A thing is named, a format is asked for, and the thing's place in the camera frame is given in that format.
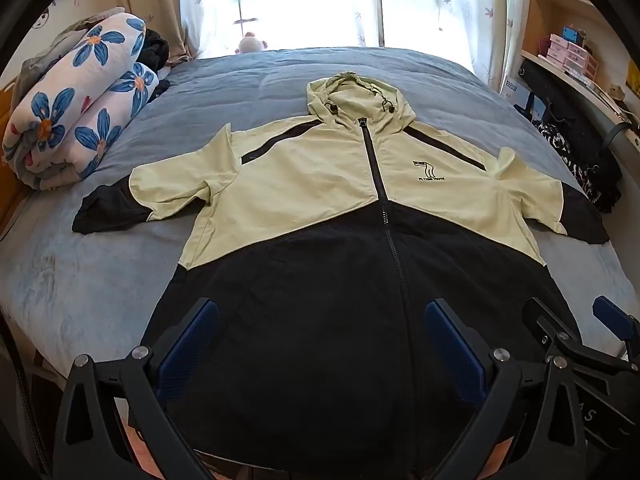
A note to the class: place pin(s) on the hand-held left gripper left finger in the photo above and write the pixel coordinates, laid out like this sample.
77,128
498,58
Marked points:
192,340

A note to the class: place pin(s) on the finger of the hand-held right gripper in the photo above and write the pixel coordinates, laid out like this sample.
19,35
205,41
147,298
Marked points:
612,315
545,322

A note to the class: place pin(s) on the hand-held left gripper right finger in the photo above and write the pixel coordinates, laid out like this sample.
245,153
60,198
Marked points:
452,350

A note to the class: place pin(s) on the yellow and black hooded jacket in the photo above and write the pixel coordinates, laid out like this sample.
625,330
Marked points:
300,185

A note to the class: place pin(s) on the black and white patterned cloth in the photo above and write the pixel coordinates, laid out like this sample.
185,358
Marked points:
555,140

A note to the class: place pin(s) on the black hanging garment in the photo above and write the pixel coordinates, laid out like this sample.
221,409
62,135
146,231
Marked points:
585,125

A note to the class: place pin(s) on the white box with blue print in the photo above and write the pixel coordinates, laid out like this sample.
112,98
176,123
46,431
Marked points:
520,97

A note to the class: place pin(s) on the curved desk top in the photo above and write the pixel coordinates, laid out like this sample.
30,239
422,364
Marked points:
575,82

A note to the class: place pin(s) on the grey-blue bed blanket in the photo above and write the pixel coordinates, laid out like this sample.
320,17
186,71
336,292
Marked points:
250,90

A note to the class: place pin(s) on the floral white blue pillows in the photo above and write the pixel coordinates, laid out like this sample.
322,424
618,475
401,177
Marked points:
75,110

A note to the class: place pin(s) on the stack of pink boxes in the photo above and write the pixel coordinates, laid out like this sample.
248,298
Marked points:
570,57

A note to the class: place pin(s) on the black clothing pile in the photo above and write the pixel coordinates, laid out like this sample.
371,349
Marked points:
156,47

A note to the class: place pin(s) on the pink plush toy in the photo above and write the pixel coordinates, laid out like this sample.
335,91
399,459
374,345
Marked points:
251,44

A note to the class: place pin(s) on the beige curtain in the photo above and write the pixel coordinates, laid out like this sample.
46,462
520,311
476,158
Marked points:
145,0
512,20

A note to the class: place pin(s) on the wooden bookshelf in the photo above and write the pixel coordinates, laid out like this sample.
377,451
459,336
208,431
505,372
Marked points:
550,10

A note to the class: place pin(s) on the grey cloth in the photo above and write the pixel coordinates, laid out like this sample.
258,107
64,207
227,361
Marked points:
50,52

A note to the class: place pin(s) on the sheer white floral curtain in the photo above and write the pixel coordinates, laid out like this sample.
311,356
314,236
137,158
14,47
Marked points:
280,5
440,10

